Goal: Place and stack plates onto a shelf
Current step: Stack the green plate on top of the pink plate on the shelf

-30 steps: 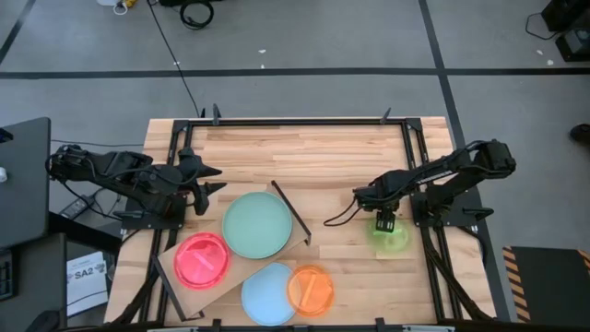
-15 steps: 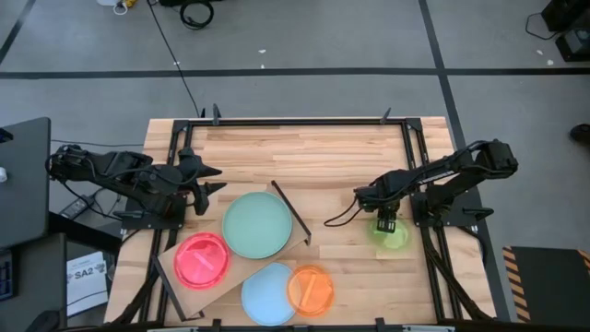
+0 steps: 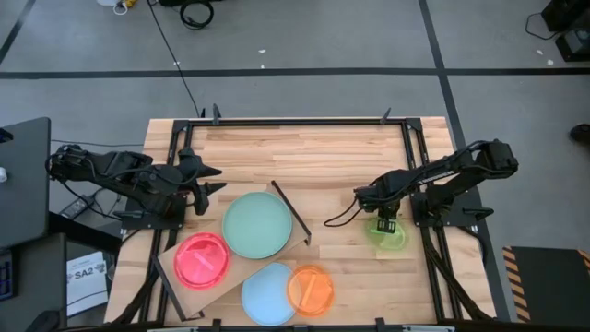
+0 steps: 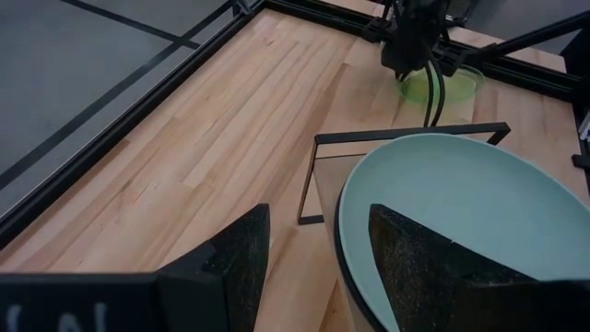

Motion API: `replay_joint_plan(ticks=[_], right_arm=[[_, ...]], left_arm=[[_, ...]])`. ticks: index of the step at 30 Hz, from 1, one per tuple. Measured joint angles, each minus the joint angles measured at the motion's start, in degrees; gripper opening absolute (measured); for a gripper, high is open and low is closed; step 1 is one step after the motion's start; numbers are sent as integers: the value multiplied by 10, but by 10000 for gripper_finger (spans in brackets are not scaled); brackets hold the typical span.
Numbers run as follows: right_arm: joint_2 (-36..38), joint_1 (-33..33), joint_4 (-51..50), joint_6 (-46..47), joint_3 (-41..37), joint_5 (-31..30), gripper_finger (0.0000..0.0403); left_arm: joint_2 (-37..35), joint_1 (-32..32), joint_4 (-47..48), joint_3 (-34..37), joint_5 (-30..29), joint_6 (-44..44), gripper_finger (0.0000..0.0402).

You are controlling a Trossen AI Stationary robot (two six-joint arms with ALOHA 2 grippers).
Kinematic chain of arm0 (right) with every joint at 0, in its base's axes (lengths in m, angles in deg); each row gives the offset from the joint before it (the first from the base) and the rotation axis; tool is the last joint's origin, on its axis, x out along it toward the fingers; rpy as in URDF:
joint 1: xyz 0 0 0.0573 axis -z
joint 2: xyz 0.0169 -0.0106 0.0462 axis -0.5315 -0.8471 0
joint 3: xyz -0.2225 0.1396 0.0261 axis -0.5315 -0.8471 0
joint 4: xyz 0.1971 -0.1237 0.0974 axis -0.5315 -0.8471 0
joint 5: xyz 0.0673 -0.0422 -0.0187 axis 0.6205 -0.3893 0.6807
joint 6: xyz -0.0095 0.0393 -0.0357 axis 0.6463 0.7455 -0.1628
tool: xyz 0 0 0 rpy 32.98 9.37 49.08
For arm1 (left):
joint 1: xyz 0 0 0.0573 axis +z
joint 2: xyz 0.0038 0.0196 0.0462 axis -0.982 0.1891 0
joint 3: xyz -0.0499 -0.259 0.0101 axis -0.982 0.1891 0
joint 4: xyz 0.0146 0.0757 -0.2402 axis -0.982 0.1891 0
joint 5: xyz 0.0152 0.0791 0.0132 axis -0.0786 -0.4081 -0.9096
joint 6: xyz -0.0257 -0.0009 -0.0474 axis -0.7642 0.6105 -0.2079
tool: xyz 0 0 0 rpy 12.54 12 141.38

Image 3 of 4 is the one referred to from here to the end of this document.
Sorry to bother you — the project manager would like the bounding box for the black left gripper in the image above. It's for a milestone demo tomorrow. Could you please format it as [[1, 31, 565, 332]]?
[[177, 146, 229, 217]]

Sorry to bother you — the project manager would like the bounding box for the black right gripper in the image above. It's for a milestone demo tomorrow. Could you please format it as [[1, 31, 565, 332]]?
[[353, 177, 407, 233]]

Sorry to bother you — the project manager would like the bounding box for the green translucent plate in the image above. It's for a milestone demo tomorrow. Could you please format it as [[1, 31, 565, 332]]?
[[365, 216, 409, 253]]

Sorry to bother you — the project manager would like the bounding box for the sage green plate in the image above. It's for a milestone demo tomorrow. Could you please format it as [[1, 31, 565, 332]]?
[[221, 191, 294, 260]]

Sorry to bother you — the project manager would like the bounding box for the red translucent plate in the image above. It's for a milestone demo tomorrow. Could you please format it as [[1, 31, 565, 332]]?
[[172, 231, 231, 291]]

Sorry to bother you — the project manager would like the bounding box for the orange translucent plate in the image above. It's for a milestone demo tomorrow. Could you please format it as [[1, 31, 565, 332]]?
[[286, 264, 336, 318]]

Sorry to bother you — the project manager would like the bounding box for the light blue plate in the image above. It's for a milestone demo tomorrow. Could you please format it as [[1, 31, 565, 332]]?
[[240, 262, 301, 327]]

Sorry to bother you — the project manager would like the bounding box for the wooden shelf with black legs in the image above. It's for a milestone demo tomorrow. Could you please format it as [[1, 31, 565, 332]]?
[[151, 179, 313, 323]]

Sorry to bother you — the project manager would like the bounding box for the black power adapter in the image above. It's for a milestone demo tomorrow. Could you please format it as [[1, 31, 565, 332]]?
[[58, 196, 96, 220]]

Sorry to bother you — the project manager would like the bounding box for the white printed box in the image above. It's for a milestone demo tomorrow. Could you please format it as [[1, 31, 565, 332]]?
[[65, 251, 110, 318]]

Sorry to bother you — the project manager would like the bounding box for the black mat with hazard stripes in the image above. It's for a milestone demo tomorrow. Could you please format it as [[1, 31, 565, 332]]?
[[501, 245, 590, 332]]

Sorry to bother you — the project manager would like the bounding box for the person's foot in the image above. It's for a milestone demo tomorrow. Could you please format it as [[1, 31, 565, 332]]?
[[569, 123, 590, 145]]

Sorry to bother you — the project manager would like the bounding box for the black equipment case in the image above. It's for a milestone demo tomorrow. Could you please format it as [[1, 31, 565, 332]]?
[[555, 27, 590, 64], [541, 0, 590, 33]]

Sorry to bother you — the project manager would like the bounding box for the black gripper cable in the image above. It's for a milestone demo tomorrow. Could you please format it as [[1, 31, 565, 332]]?
[[323, 202, 365, 229]]

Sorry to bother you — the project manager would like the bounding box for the black table frame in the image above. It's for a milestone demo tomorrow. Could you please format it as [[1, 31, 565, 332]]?
[[108, 117, 497, 332]]

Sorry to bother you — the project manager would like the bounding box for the long black floor cable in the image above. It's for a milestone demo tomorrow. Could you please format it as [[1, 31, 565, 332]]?
[[146, 0, 203, 117]]

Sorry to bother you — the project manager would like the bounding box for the coiled black cable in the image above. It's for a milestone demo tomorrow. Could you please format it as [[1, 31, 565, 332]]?
[[178, 0, 216, 30]]

